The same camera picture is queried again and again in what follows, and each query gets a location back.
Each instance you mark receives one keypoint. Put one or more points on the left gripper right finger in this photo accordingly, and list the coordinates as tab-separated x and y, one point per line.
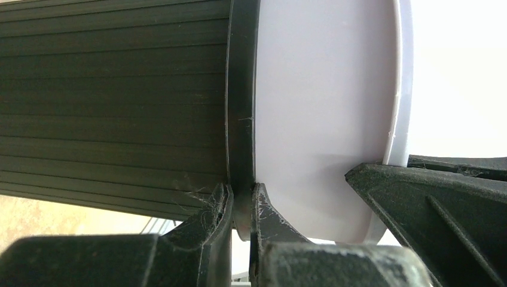
282	256

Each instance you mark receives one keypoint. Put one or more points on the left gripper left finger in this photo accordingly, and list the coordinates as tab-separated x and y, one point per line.
195	253

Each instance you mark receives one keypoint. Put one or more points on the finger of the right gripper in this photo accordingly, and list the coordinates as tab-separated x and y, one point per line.
450	211

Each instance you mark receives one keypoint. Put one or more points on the black ribbed bin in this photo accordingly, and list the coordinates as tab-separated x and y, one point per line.
133	106

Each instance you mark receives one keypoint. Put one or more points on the grey plastic bucket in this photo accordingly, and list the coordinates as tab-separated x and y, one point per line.
333	90

